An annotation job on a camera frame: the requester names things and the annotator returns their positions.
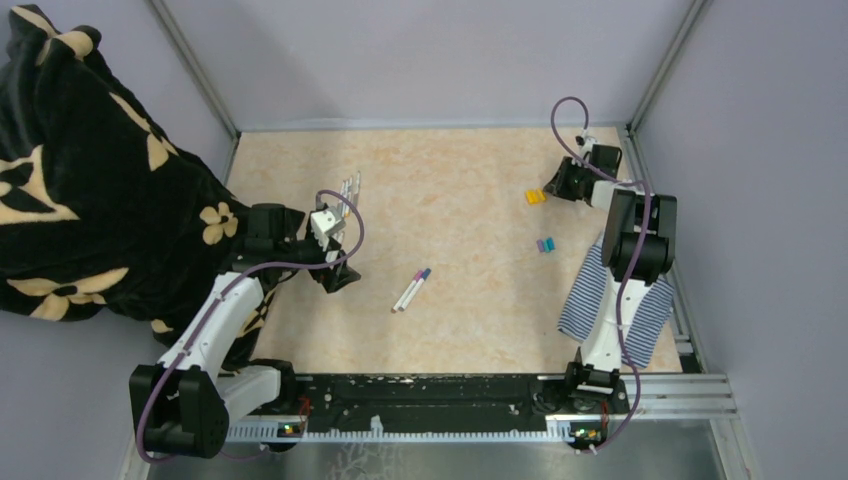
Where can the blue striped cloth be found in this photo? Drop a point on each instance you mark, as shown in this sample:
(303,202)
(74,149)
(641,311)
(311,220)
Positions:
(584,300)

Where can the orange cap white marker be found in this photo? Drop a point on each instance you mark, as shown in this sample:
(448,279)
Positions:
(352,195)

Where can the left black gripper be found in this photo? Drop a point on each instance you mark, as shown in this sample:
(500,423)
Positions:
(336,277)

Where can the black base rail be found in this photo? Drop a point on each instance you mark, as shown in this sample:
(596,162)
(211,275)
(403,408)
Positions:
(430,408)

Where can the blue cap white marker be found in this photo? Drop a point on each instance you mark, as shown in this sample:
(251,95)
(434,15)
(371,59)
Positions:
(426,273)

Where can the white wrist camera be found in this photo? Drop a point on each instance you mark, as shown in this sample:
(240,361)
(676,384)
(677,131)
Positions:
(586,144)
(327,226)

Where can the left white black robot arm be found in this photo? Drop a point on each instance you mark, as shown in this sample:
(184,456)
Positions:
(181,405)

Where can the black floral blanket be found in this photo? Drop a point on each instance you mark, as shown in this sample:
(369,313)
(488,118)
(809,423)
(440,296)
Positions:
(100,210)

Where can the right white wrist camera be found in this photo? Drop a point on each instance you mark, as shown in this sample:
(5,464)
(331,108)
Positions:
(586,144)

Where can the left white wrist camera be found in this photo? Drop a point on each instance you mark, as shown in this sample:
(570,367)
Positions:
(327,226)

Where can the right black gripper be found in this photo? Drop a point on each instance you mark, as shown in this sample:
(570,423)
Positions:
(556,185)

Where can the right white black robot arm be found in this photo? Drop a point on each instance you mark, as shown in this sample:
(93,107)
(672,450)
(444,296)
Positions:
(619,301)

